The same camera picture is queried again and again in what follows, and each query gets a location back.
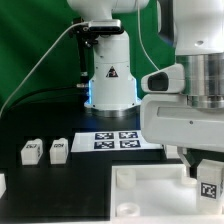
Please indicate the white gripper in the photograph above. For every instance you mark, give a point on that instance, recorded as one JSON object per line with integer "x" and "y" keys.
{"x": 167, "y": 119}

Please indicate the white square tabletop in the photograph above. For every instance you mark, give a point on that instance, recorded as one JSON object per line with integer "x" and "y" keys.
{"x": 156, "y": 194}

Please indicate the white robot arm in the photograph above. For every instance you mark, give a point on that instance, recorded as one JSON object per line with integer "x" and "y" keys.
{"x": 183, "y": 40}

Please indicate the white sheet with markers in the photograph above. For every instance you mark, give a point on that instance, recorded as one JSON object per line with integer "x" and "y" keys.
{"x": 111, "y": 141}

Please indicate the white block left edge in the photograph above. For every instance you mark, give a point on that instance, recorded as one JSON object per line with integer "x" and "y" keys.
{"x": 2, "y": 185}

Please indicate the black camera stand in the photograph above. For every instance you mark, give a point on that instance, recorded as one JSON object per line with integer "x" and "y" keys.
{"x": 85, "y": 40}

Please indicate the silver camera on stand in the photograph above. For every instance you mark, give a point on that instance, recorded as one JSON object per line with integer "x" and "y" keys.
{"x": 105, "y": 26}

